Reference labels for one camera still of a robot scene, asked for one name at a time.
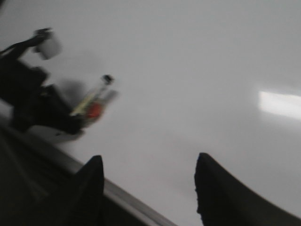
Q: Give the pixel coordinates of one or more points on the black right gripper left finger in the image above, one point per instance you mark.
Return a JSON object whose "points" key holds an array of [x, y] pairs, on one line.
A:
{"points": [[79, 202]]}

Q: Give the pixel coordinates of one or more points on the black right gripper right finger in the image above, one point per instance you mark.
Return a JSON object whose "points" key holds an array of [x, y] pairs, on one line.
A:
{"points": [[225, 201]]}

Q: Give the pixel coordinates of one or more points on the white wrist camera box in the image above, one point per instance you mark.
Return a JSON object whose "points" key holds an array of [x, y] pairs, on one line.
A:
{"points": [[50, 46]]}

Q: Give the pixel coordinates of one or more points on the white taped whiteboard marker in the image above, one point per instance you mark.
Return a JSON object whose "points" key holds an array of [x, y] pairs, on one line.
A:
{"points": [[92, 106]]}

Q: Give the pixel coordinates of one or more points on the white whiteboard with aluminium frame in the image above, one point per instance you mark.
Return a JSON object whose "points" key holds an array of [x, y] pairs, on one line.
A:
{"points": [[216, 76]]}

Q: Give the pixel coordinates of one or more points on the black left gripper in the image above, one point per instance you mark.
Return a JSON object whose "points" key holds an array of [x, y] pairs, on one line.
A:
{"points": [[33, 102]]}

